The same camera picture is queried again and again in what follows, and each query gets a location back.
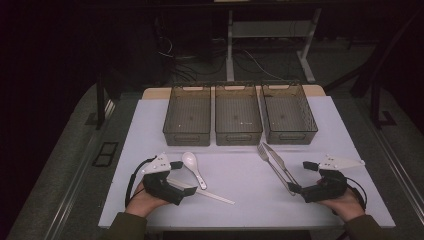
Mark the metal fork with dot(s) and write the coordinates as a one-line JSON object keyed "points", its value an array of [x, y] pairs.
{"points": [[263, 152]]}

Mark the translucent brown plastic bin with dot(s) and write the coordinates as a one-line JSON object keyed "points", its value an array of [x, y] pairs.
{"points": [[238, 115], [288, 115], [188, 116]]}

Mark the person's left hand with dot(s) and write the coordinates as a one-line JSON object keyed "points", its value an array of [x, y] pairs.
{"points": [[143, 203]]}

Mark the person's right hand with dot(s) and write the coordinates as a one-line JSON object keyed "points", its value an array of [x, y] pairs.
{"points": [[348, 206]]}

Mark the black slanted bar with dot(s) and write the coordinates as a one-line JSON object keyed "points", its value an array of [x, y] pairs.
{"points": [[383, 56]]}

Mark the black rectangular floor frame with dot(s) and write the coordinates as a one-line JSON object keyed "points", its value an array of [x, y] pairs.
{"points": [[105, 154]]}

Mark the white desk frame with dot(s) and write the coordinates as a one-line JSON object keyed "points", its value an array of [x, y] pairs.
{"points": [[229, 50]]}

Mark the aluminium floor rail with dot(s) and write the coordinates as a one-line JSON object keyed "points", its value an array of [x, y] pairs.
{"points": [[71, 196], [400, 166]]}

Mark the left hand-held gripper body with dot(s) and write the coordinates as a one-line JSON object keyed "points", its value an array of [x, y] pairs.
{"points": [[158, 185]]}

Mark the black metal stand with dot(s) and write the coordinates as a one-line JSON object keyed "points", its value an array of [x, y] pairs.
{"points": [[375, 106]]}

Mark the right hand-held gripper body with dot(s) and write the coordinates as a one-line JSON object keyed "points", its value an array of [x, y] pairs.
{"points": [[328, 186]]}

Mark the white ceramic spoon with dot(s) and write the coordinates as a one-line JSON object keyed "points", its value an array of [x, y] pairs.
{"points": [[189, 159]]}

